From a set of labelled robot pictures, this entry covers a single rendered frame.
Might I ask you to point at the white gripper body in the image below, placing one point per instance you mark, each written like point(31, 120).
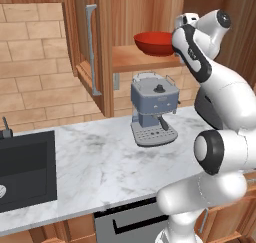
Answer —
point(178, 22)

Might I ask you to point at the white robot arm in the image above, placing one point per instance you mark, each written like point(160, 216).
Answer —
point(226, 100)

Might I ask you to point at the red bowl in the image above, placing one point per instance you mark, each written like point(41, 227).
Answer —
point(153, 44)

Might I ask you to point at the wooden cabinet door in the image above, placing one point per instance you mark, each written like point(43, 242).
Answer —
point(103, 53)
point(241, 30)

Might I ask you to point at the wooden base cabinet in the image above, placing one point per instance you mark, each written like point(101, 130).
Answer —
point(233, 217)
point(66, 230)

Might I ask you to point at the grey espresso machine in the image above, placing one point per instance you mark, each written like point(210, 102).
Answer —
point(155, 98)

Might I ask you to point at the black tap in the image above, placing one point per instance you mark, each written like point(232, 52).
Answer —
point(5, 131)

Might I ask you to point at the grey dishwasher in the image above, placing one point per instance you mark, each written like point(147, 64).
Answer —
point(133, 225)

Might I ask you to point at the black sink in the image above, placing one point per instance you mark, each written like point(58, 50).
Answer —
point(26, 170)

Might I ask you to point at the wooden wall cabinet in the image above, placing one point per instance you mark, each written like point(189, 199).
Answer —
point(140, 58)

